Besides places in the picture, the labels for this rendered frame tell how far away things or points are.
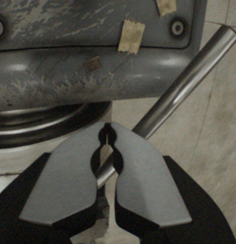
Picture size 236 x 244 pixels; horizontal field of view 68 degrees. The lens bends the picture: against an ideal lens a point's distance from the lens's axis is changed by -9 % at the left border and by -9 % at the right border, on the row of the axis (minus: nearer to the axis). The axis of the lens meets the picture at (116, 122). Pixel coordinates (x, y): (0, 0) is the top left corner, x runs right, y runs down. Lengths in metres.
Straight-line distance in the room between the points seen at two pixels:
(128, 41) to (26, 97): 0.10
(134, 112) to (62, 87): 1.59
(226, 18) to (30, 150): 2.05
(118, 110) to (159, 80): 1.48
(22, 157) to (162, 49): 0.18
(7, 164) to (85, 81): 0.13
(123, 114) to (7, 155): 1.53
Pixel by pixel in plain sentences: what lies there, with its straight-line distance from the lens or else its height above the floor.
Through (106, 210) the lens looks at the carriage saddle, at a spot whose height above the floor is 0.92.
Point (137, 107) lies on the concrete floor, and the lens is 1.74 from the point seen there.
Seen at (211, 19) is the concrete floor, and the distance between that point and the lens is 1.98.
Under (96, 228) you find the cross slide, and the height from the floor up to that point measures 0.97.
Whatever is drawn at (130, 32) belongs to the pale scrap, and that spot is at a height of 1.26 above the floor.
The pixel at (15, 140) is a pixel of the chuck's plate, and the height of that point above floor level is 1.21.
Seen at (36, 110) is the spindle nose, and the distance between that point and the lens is 0.26.
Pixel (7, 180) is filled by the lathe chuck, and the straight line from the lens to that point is 0.25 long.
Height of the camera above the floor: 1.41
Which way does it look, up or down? 55 degrees down
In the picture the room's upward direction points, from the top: 146 degrees clockwise
